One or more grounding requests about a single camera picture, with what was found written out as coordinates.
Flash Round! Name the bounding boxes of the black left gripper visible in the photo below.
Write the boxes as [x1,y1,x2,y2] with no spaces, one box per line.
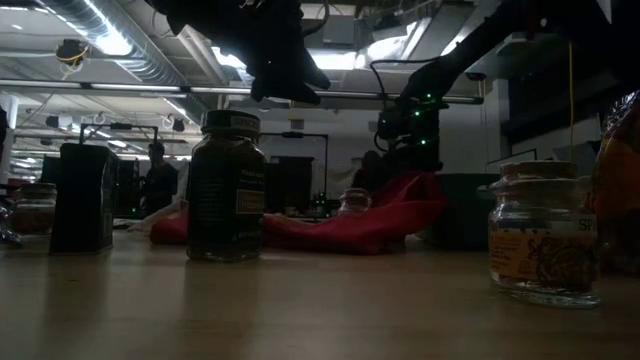
[219,0,332,106]

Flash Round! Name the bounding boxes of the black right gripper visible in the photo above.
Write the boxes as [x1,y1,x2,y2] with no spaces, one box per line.
[376,96,450,174]

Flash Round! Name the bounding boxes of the green-lid glass spice jar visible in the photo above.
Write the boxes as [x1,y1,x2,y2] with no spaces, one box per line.
[186,109,267,263]

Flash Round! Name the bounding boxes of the orange foil spice packet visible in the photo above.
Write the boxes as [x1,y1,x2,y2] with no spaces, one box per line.
[589,89,640,274]

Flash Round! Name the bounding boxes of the dark grey spice tin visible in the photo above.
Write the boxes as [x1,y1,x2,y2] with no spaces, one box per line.
[48,142,121,255]

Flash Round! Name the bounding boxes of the ceiling light panel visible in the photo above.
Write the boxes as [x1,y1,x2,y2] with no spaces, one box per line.
[212,47,359,71]

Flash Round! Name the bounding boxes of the person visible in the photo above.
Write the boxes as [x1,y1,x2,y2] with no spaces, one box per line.
[351,149,396,194]
[138,141,180,219]

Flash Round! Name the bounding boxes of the grey ceiling box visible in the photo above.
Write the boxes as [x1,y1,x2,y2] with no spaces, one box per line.
[322,14,357,49]

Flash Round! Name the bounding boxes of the teal plastic bin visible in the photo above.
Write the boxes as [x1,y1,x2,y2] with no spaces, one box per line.
[424,172,501,251]

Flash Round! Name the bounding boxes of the white panel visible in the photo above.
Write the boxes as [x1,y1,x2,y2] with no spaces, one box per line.
[485,147,539,175]

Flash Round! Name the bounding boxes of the red cloth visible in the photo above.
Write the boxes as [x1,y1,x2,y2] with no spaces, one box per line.
[148,171,450,256]

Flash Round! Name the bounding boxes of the long white ceiling pipe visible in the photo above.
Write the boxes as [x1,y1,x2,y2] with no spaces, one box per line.
[0,78,485,106]

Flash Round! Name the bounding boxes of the beige cloth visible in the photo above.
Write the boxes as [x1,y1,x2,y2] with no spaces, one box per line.
[127,198,189,232]

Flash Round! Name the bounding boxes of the hanging black ceiling device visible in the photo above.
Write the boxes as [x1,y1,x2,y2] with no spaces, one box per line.
[54,38,91,69]

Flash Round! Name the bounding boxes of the black gantry frame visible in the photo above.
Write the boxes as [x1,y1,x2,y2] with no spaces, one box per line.
[78,122,160,221]
[254,131,330,211]

